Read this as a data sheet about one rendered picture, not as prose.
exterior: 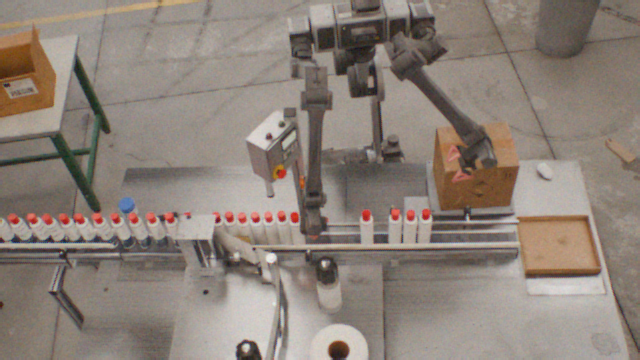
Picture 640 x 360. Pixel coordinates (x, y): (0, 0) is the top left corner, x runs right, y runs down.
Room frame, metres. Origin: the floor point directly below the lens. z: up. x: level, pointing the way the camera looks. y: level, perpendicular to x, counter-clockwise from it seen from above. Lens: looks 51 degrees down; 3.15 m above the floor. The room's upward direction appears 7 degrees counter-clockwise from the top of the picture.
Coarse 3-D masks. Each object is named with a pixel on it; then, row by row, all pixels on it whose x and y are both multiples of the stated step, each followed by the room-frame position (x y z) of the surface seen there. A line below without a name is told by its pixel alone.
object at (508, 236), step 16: (320, 240) 1.52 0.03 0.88; (336, 240) 1.51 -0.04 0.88; (352, 240) 1.50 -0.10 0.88; (384, 240) 1.48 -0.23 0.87; (416, 240) 1.46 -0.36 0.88; (432, 240) 1.45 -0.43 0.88; (448, 240) 1.44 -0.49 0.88; (464, 240) 1.43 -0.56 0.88; (480, 240) 1.42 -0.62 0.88; (496, 240) 1.41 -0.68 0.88; (512, 240) 1.40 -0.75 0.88
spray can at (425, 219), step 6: (426, 210) 1.46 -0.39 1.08; (420, 216) 1.46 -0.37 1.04; (426, 216) 1.44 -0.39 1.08; (420, 222) 1.44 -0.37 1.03; (426, 222) 1.43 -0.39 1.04; (420, 228) 1.44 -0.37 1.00; (426, 228) 1.43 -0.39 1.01; (420, 234) 1.44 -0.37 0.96; (426, 234) 1.43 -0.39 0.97; (420, 240) 1.43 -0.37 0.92; (426, 240) 1.43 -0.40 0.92
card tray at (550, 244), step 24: (528, 216) 1.52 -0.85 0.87; (552, 216) 1.50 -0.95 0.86; (576, 216) 1.49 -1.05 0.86; (528, 240) 1.42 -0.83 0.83; (552, 240) 1.41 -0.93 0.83; (576, 240) 1.39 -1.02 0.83; (528, 264) 1.31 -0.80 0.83; (552, 264) 1.30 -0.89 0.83; (576, 264) 1.28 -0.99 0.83; (600, 264) 1.25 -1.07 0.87
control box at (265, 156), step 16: (272, 112) 1.69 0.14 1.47; (256, 128) 1.62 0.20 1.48; (272, 128) 1.61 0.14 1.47; (288, 128) 1.61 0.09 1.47; (256, 144) 1.54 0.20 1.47; (272, 144) 1.54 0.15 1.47; (256, 160) 1.55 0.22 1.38; (272, 160) 1.52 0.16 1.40; (288, 160) 1.58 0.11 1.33; (272, 176) 1.52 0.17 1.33
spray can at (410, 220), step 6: (408, 210) 1.47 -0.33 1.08; (408, 216) 1.44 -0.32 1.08; (414, 216) 1.44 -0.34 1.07; (408, 222) 1.44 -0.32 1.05; (414, 222) 1.44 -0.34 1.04; (408, 228) 1.43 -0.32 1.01; (414, 228) 1.43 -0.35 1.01; (408, 234) 1.43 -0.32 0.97; (414, 234) 1.43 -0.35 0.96; (408, 240) 1.43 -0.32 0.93; (414, 240) 1.44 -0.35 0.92
